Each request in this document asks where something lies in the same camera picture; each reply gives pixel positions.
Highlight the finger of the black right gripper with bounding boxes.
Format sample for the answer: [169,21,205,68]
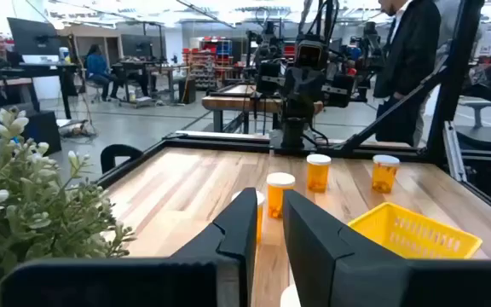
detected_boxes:
[255,61,283,96]
[324,73,355,108]

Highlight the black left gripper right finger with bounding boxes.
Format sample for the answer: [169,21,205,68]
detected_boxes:
[281,188,491,307]

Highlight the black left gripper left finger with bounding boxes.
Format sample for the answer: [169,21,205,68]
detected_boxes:
[0,186,259,307]

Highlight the orange pill bottle white cap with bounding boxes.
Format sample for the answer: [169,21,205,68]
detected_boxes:
[306,153,332,194]
[266,171,297,220]
[231,189,267,247]
[371,153,401,195]

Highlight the yellow slotted plastic basket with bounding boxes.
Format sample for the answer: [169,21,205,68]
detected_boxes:
[347,201,484,260]

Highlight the wooden workbench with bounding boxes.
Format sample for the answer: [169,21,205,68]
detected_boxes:
[201,84,324,133]

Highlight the red parts shelf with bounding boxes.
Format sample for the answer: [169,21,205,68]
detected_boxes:
[181,37,234,90]

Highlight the black computer tower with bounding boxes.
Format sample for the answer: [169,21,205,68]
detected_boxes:
[179,78,197,105]

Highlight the silver aluminium extrusion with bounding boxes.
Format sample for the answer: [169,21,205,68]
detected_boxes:
[442,120,471,184]

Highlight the black chair back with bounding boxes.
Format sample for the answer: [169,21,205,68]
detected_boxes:
[100,143,144,175]

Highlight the small black monitor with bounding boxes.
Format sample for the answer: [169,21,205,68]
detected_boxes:
[120,33,153,59]

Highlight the grey bench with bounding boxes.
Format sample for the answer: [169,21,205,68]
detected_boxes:
[458,96,491,137]

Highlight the green artificial plant white buds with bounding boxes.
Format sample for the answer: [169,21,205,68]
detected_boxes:
[0,106,136,307]

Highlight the black floor cabinet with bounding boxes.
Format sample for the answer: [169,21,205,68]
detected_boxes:
[22,110,63,155]

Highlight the black desk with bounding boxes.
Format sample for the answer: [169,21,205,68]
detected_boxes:
[18,61,80,120]

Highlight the large black monitor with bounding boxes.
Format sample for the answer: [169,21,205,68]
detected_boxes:
[7,17,63,56]

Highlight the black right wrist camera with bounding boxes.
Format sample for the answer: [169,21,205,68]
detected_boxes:
[295,39,328,70]

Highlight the black rig frame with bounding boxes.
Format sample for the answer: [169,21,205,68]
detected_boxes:
[95,0,491,223]

